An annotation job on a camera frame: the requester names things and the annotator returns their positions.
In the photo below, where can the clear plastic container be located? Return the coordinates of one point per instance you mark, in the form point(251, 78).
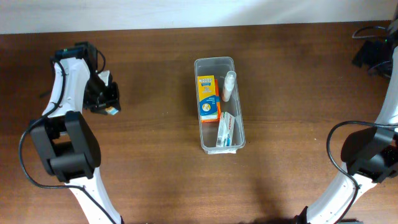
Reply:
point(219, 66)

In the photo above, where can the white Panadol box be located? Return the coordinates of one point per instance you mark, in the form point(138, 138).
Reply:
point(225, 130)

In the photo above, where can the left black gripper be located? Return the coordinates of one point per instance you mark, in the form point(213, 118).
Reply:
point(114, 101)

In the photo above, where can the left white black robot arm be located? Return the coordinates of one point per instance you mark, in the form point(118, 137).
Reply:
point(63, 139)

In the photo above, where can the yellow blue Woods box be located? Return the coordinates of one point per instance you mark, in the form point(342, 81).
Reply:
point(207, 98)

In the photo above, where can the small gold-lid jar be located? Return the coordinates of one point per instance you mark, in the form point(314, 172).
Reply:
point(111, 110)

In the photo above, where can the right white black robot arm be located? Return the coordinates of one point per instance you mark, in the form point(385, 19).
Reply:
point(369, 156)

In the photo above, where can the orange medicine box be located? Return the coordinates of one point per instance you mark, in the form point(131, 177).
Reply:
point(217, 100)

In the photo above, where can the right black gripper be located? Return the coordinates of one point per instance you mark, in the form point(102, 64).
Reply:
point(366, 54)

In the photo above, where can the white spray bottle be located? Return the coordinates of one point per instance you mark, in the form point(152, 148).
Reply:
point(229, 83)

